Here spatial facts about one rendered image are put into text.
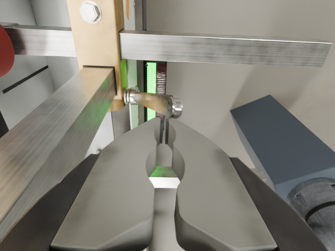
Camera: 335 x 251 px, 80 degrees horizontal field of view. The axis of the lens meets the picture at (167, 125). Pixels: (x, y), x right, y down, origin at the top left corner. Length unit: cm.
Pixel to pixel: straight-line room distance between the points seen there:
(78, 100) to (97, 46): 10
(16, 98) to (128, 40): 29
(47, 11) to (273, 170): 88
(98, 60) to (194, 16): 90
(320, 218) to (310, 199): 7
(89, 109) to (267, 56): 22
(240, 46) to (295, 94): 119
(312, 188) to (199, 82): 73
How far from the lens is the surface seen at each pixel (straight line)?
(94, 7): 25
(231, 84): 125
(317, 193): 91
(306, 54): 31
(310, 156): 96
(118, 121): 49
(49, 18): 55
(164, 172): 40
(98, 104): 20
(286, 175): 91
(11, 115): 47
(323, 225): 88
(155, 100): 15
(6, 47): 29
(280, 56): 30
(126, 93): 29
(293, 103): 147
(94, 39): 26
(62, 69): 57
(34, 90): 53
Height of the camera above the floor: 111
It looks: 58 degrees down
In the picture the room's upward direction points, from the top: 178 degrees clockwise
